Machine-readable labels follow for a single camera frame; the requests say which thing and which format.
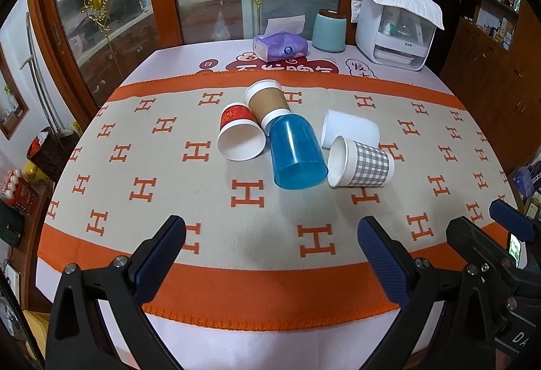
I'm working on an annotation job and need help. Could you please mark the blue plastic cup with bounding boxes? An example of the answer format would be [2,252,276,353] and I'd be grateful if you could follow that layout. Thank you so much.
[269,114,328,189]

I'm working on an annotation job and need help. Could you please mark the grey plaid paper cup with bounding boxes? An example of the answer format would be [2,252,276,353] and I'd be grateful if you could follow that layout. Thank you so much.
[327,136,395,188]

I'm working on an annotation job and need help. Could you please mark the white plastic cup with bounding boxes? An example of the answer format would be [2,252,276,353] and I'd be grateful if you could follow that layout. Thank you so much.
[321,110,380,149]

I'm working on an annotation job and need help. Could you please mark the red paper cup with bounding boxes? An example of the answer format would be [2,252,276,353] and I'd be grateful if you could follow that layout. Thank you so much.
[216,102,267,162]

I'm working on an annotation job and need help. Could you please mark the brown sleeved paper cup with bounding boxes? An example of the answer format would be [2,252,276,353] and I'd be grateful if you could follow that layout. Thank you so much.
[244,79,291,135]

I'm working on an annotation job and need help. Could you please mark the white printed table cover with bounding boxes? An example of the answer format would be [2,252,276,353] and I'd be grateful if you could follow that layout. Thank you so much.
[37,40,454,369]

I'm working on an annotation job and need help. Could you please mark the dark wooden shelf cabinet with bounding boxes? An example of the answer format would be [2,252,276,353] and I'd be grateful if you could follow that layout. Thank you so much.
[440,0,540,172]

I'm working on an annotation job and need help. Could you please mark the orange beige H-pattern cloth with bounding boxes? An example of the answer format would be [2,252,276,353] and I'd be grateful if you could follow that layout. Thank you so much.
[38,70,514,331]

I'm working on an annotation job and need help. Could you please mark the dark round bin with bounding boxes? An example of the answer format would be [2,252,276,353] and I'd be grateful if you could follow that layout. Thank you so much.
[27,126,80,182]

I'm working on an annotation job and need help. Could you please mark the white appliance with cloth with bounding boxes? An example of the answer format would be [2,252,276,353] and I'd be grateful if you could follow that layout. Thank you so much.
[351,0,444,71]

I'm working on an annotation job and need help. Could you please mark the light blue canister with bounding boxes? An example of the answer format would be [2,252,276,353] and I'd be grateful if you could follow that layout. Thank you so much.
[312,9,348,53]

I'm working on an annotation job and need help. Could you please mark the purple tissue pack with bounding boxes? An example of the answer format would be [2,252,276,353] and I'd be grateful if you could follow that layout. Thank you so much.
[252,15,309,63]

